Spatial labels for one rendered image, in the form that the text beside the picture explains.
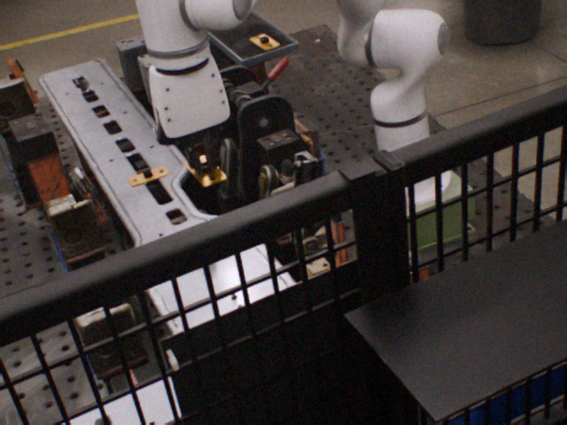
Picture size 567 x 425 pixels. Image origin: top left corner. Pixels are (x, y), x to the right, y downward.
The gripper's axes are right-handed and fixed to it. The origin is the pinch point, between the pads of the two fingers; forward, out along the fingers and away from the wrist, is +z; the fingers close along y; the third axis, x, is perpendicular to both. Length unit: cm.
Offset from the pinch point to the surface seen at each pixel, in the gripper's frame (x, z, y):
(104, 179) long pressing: -52, 28, 8
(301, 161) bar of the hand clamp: -0.5, 7.3, -16.1
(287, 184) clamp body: -15.1, 20.6, -18.9
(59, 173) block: -76, 36, 14
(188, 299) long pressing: -3.6, 27.5, 6.6
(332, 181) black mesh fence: 56, -27, 6
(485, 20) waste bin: -226, 114, -225
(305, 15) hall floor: -336, 129, -175
